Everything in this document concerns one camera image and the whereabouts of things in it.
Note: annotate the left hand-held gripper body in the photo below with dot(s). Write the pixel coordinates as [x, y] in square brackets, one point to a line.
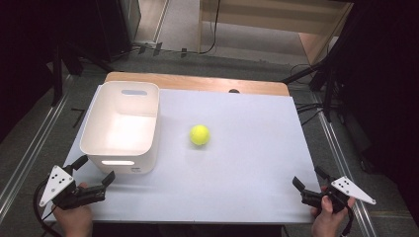
[70, 193]

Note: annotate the person's left hand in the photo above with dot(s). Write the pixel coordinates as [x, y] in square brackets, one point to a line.
[74, 218]

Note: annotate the yellow tennis ball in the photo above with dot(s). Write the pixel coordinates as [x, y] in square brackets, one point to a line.
[199, 135]

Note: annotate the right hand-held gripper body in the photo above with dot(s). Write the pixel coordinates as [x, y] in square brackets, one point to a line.
[339, 193]

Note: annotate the light wooden cabinet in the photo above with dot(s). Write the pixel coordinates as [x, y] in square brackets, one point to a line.
[270, 19]

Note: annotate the white table mat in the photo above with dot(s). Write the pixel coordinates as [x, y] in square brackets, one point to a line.
[230, 158]

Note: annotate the black tripod stand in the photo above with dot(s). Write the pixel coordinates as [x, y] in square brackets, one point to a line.
[316, 65]

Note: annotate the wooden table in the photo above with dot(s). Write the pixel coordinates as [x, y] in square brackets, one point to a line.
[197, 82]

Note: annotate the dark metal stand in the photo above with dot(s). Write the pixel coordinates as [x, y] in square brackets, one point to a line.
[59, 65]

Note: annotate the person's right hand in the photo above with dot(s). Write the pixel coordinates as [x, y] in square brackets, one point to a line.
[329, 217]

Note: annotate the white plastic storage bin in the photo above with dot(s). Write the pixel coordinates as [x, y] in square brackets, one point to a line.
[125, 125]

